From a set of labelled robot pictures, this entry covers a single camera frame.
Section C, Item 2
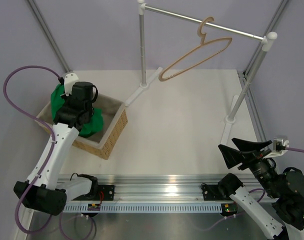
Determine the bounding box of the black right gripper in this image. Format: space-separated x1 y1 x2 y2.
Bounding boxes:
218 136 281 197

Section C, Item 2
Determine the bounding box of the green t shirt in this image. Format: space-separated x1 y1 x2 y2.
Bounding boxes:
50 84 103 138

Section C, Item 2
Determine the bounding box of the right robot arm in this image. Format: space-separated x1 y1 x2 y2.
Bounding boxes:
217 138 304 240

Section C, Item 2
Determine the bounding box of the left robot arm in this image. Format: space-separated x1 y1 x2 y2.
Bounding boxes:
13 81 99 216

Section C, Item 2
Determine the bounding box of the white and silver clothes rack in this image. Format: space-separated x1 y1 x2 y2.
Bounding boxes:
124 0 278 148

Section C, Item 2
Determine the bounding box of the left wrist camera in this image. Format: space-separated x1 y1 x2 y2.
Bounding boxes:
58 71 79 97

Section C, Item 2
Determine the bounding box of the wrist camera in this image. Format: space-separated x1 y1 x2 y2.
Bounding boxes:
264 135 290 159
58 71 79 97

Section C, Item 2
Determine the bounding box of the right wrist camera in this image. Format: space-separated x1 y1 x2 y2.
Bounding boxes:
264 135 290 159

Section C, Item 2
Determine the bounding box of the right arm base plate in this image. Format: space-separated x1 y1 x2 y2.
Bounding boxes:
200 183 233 201

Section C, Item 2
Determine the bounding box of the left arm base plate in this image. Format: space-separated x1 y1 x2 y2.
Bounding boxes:
93 184 115 201

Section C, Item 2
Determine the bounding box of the aluminium mounting rail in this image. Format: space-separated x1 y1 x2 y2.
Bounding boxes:
56 173 268 204

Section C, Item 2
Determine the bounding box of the white slotted cable duct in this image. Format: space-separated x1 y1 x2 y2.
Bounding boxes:
63 202 223 214

